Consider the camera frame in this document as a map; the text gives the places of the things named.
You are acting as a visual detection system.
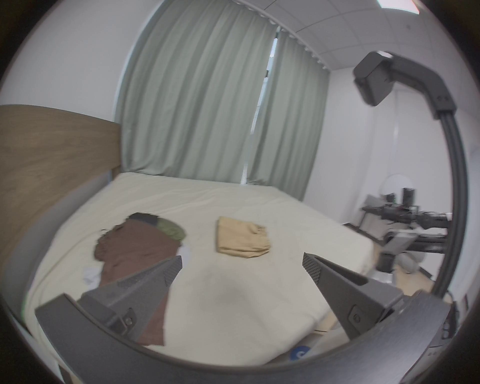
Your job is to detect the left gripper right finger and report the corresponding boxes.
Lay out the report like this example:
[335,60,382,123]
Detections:
[302,252,406,340]

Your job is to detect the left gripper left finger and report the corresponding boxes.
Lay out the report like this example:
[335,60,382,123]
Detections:
[80,256,184,339]

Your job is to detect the tan shorts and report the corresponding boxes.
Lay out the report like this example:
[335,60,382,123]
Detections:
[215,216,271,259]

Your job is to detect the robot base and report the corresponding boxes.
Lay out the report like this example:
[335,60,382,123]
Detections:
[268,251,466,366]

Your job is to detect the bed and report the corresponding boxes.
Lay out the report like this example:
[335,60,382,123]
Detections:
[0,104,376,366]

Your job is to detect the brown garment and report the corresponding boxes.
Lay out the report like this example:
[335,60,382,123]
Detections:
[94,218,185,346]

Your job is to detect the olive green garment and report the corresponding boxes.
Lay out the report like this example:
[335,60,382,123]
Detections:
[155,218,187,242]

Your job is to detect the black garment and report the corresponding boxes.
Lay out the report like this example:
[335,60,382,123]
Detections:
[128,212,159,226]

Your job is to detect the grey-green curtain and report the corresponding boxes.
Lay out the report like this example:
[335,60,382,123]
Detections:
[247,32,331,202]
[119,0,279,185]

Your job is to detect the window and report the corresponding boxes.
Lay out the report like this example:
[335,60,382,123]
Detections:
[240,35,279,185]

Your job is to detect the ceiling light panel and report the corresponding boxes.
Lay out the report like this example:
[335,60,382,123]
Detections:
[377,0,421,15]

